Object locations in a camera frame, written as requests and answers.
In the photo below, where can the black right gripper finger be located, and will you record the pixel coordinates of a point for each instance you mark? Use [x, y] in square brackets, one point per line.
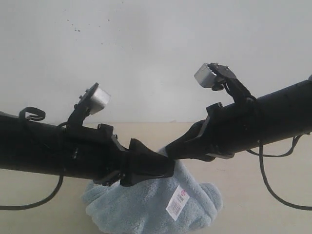
[181, 151]
[191, 139]

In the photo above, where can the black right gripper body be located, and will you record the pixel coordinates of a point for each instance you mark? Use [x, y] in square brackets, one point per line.
[228, 130]

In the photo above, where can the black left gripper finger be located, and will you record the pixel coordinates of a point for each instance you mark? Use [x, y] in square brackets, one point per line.
[144, 159]
[138, 173]

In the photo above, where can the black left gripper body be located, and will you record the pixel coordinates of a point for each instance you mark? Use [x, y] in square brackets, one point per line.
[93, 153]

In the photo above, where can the light blue terry towel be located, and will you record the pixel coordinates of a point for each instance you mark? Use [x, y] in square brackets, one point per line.
[141, 209]

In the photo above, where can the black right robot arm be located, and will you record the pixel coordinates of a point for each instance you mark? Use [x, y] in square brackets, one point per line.
[283, 114]

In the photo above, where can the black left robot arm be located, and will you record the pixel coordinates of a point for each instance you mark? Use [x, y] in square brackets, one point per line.
[34, 147]

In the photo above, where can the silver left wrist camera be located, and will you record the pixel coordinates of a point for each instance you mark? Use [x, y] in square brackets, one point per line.
[95, 99]

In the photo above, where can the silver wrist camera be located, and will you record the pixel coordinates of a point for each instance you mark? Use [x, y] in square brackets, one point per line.
[95, 99]
[214, 76]

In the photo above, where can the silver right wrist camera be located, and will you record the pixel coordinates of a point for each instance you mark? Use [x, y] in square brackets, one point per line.
[214, 76]

